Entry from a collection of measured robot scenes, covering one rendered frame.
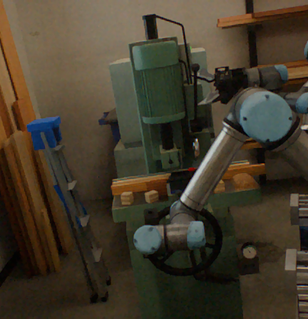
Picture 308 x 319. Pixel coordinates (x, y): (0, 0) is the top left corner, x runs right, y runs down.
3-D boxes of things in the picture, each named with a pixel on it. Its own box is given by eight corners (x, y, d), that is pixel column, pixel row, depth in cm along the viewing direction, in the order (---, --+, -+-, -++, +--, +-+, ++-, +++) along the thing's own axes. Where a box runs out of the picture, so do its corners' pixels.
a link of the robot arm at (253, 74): (253, 77, 167) (258, 92, 163) (242, 78, 167) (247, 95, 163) (255, 63, 161) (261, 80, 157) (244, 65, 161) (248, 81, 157)
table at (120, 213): (111, 233, 163) (108, 218, 161) (116, 203, 192) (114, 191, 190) (269, 211, 162) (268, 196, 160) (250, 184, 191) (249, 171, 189)
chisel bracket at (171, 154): (163, 172, 178) (160, 152, 176) (162, 162, 192) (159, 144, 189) (180, 169, 178) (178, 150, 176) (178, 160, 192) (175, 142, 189)
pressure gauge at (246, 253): (243, 264, 171) (241, 246, 169) (241, 259, 175) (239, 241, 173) (258, 262, 171) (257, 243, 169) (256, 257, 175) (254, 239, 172)
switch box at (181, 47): (181, 79, 199) (177, 44, 195) (179, 77, 209) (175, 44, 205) (194, 77, 199) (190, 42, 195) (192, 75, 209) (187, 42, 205)
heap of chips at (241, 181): (236, 190, 170) (235, 181, 169) (229, 179, 183) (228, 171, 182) (258, 187, 170) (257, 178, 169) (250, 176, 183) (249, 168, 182)
